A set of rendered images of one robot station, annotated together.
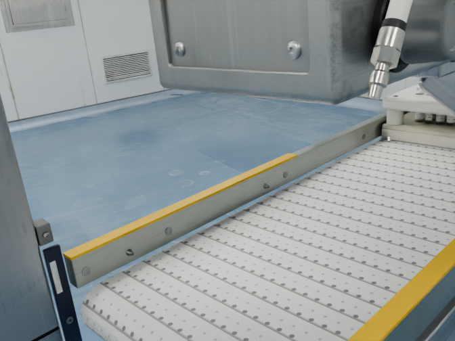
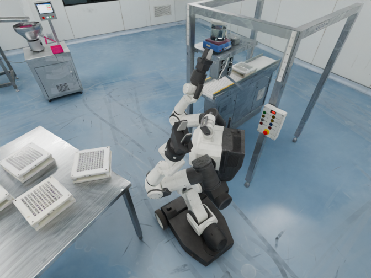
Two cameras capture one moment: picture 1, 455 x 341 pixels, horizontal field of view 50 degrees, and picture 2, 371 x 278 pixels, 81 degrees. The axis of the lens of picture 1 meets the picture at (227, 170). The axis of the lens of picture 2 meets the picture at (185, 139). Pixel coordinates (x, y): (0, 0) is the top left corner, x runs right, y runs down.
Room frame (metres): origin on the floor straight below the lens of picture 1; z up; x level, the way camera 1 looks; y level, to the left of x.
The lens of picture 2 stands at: (-1.77, 0.24, 2.08)
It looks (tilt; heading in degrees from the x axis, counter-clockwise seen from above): 43 degrees down; 1
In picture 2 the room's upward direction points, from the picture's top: straight up
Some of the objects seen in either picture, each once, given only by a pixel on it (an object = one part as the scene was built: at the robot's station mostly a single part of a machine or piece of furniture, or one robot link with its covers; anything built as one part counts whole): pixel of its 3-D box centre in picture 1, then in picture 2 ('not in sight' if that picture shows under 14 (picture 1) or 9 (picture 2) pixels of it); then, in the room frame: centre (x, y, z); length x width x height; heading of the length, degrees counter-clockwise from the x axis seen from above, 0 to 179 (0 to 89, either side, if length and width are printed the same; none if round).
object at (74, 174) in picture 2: not in sight; (91, 161); (-0.78, 0.91, 0.93); 0.25 x 0.24 x 0.02; 14
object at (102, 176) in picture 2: not in sight; (93, 165); (-0.78, 0.91, 0.88); 0.24 x 0.24 x 0.02; 14
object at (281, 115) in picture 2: not in sight; (271, 122); (-0.39, -0.43, 0.99); 0.17 x 0.06 x 0.26; 43
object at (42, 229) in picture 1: (41, 232); not in sight; (0.41, 0.18, 0.91); 0.02 x 0.01 x 0.02; 43
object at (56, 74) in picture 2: not in sight; (56, 71); (1.71, 2.52, 0.38); 0.63 x 0.57 x 0.76; 122
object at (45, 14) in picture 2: not in sight; (51, 24); (1.95, 2.42, 1.07); 0.23 x 0.10 x 0.62; 122
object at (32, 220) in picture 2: not in sight; (43, 198); (-1.07, 1.11, 0.93); 0.25 x 0.24 x 0.02; 53
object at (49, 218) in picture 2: not in sight; (46, 203); (-1.07, 1.11, 0.88); 0.24 x 0.24 x 0.02; 53
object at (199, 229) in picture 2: not in sight; (201, 218); (-0.86, 0.11, 0.28); 0.21 x 0.20 x 0.13; 34
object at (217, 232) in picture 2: not in sight; (199, 220); (-0.84, 0.13, 0.19); 0.64 x 0.52 x 0.33; 34
